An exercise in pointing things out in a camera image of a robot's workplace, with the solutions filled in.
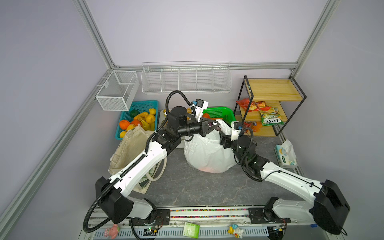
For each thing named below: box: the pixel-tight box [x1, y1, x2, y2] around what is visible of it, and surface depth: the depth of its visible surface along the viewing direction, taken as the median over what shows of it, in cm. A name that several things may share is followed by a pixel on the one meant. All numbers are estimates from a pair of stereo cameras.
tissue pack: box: [276, 139, 298, 169], surface depth 90 cm
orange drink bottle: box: [252, 121, 262, 133], surface depth 104 cm
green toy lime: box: [129, 109, 140, 118], surface depth 116 cm
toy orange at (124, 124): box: [119, 119, 131, 130], surface depth 100 cm
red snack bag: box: [236, 98, 272, 112], surface depth 88 cm
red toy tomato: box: [198, 166, 215, 173], surface depth 86 cm
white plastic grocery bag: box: [183, 119, 238, 173], surface depth 78 cm
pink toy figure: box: [104, 224, 120, 240], surface depth 69 cm
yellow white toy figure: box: [227, 224, 244, 239], surface depth 69 cm
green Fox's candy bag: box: [260, 107, 285, 126], surface depth 92 cm
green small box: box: [182, 221, 200, 239], surface depth 70 cm
